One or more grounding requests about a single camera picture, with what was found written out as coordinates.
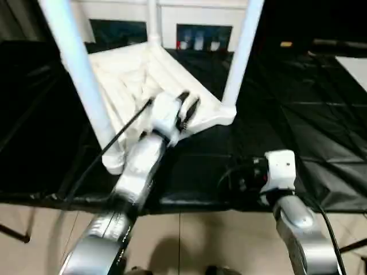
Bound grey curtain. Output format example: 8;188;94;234
0;0;47;43

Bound white plastic table top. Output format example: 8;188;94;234
61;42;238;176

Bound dark robot foot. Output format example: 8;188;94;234
127;266;150;275
205;265;235;275

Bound black work mat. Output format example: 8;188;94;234
0;40;367;213

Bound dark left robot foot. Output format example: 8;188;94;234
127;266;150;275

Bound flat white board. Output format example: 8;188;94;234
335;56;367;93

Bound black folding stand leg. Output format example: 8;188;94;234
339;238;367;253
0;223;32;244

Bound white cabinet with openings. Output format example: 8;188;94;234
71;0;251;50

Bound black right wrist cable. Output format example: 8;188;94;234
217;165;348;275

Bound dark right robot foot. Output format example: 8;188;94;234
205;265;235;275

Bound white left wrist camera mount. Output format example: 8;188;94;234
150;93;185;147

